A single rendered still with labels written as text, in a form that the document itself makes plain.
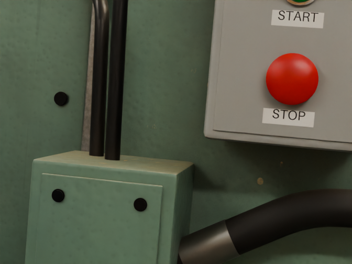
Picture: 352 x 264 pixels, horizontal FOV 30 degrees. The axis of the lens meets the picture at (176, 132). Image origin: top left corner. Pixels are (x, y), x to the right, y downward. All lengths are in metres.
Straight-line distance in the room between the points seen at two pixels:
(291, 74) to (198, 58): 0.10
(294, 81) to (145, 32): 0.13
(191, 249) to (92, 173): 0.08
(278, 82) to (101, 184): 0.12
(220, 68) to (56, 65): 0.17
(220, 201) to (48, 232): 0.13
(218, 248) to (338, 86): 0.12
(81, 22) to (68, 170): 0.16
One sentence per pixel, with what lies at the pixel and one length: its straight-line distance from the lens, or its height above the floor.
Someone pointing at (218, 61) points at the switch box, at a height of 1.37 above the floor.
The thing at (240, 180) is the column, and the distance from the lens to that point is 0.46.
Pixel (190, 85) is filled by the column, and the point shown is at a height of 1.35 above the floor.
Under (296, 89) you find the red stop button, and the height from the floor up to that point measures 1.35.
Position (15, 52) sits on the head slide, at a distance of 0.54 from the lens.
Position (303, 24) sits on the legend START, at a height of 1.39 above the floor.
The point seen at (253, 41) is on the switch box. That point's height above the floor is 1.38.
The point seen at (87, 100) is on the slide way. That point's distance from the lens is 0.51.
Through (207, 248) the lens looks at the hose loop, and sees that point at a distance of 0.42.
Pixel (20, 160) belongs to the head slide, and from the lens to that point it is 0.54.
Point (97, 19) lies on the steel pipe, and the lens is 0.45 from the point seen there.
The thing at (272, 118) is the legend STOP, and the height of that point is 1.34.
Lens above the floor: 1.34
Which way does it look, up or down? 3 degrees down
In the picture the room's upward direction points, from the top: 5 degrees clockwise
